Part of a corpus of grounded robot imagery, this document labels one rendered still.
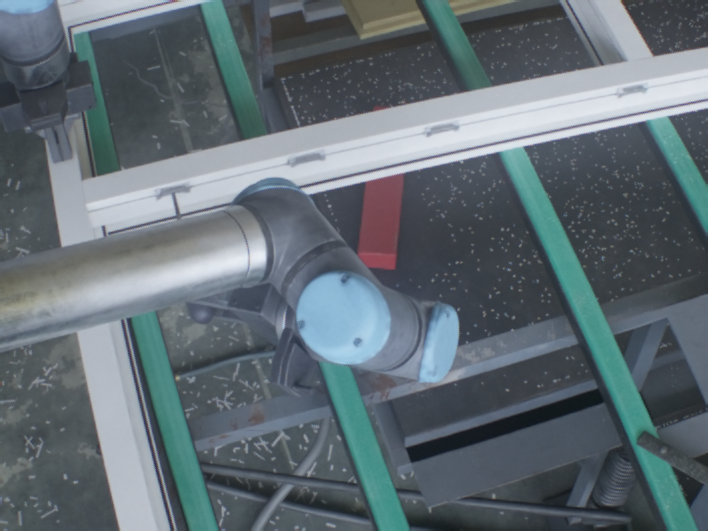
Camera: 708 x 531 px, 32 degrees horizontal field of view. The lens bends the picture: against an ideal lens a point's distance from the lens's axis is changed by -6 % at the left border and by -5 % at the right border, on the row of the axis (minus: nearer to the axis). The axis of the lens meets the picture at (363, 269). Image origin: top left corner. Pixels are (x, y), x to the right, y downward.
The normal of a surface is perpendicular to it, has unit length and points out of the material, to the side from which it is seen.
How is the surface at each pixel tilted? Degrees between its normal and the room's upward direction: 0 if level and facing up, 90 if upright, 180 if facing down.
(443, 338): 75
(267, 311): 71
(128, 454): 0
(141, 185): 0
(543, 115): 90
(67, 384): 0
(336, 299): 34
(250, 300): 24
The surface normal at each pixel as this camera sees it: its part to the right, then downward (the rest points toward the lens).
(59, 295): 0.65, -0.06
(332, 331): -0.40, -0.12
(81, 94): 0.28, 0.81
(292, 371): 0.87, 0.14
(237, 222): 0.39, -0.66
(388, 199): 0.00, -0.54
